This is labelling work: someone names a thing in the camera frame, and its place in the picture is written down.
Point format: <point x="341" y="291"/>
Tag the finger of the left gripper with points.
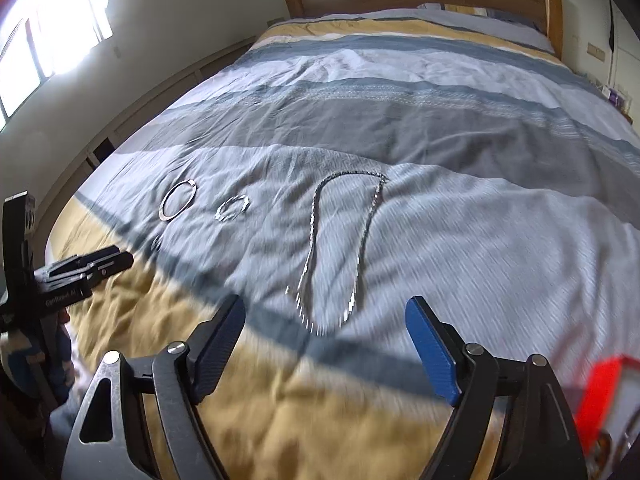
<point x="78" y="264"/>
<point x="102" y="269"/>

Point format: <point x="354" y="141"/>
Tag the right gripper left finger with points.
<point x="111" y="438"/>

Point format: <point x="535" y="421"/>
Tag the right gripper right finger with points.
<point x="538" y="440"/>

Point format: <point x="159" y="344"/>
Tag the red jewelry box tray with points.
<point x="607" y="419"/>

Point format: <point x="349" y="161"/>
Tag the large silver bangle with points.
<point x="177" y="200"/>

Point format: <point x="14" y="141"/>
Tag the striped bed duvet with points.
<point x="345" y="165"/>

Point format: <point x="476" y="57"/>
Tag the bright window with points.
<point x="43" y="38"/>

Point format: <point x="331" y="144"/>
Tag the white wardrobe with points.
<point x="626" y="66"/>

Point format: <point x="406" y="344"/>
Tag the grey pillow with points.
<point x="491" y="22"/>

